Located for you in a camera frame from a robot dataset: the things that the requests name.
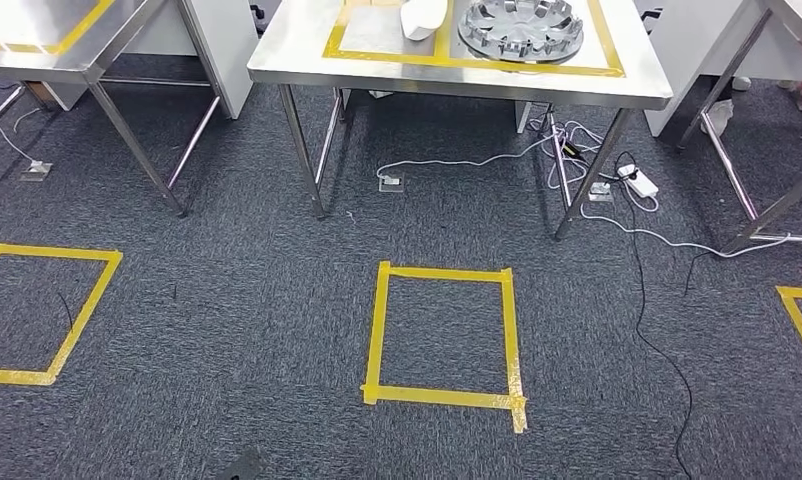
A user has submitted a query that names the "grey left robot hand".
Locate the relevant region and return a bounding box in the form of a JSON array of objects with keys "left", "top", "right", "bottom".
[{"left": 215, "top": 449, "right": 264, "bottom": 480}]

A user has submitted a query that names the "white curved plastic part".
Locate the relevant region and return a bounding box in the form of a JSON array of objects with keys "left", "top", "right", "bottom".
[{"left": 399, "top": 0, "right": 450, "bottom": 42}]

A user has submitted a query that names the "yellow floor tape square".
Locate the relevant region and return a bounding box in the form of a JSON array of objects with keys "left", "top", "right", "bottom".
[
  {"left": 361, "top": 260, "right": 528, "bottom": 435},
  {"left": 775, "top": 286, "right": 802, "bottom": 380}
]

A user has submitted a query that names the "white desk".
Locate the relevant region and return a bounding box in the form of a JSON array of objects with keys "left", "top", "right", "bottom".
[
  {"left": 175, "top": 0, "right": 260, "bottom": 121},
  {"left": 642, "top": 0, "right": 802, "bottom": 137}
]

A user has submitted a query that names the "brown cardboard box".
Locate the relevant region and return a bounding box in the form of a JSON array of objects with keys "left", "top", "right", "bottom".
[{"left": 23, "top": 80, "right": 61, "bottom": 111}]

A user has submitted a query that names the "white power strip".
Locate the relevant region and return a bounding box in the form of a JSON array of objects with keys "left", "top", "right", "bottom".
[{"left": 617, "top": 164, "right": 659, "bottom": 199}]

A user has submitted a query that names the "grey wheel hubcap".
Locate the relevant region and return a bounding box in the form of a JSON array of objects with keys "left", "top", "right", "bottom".
[{"left": 457, "top": 0, "right": 584, "bottom": 64}]

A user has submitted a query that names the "white plastic bag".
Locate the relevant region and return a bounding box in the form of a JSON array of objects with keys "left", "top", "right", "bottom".
[{"left": 702, "top": 99, "right": 734, "bottom": 137}]

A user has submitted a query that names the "white cable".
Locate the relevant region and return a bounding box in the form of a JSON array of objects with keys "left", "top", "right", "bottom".
[
  {"left": 376, "top": 129, "right": 565, "bottom": 180},
  {"left": 546, "top": 119, "right": 608, "bottom": 190},
  {"left": 0, "top": 109, "right": 41, "bottom": 167},
  {"left": 578, "top": 203, "right": 793, "bottom": 258}
]

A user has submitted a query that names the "black cable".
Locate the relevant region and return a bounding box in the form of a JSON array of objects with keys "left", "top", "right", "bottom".
[{"left": 614, "top": 150, "right": 695, "bottom": 480}]

